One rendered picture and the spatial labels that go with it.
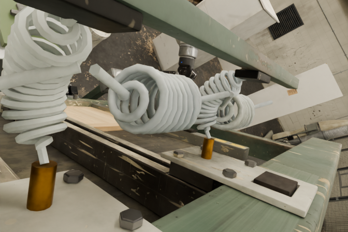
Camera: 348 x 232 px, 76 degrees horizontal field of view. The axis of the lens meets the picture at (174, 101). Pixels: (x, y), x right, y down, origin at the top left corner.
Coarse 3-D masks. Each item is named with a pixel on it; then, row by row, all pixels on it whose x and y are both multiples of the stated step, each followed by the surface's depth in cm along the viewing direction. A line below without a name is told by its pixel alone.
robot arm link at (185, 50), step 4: (180, 44) 104; (184, 44) 102; (180, 48) 103; (184, 48) 101; (188, 48) 101; (192, 48) 101; (196, 48) 102; (180, 52) 103; (184, 52) 101; (188, 52) 101; (192, 52) 101; (196, 52) 103; (180, 56) 107; (184, 56) 103; (188, 56) 102; (192, 56) 102; (196, 56) 104
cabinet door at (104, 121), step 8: (72, 112) 107; (80, 112) 110; (88, 112) 114; (96, 112) 118; (104, 112) 120; (80, 120) 92; (88, 120) 94; (96, 120) 97; (104, 120) 100; (112, 120) 103; (104, 128) 86; (112, 128) 89; (120, 128) 92
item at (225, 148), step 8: (96, 104) 133; (176, 136) 93; (184, 136) 90; (192, 136) 88; (200, 136) 86; (200, 144) 86; (216, 144) 81; (224, 144) 79; (224, 152) 79; (232, 152) 78; (240, 152) 76; (248, 152) 79
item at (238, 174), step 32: (0, 96) 91; (96, 128) 57; (96, 160) 47; (128, 160) 40; (160, 160) 41; (192, 160) 32; (224, 160) 34; (128, 192) 40; (160, 192) 35; (192, 192) 32; (256, 192) 24
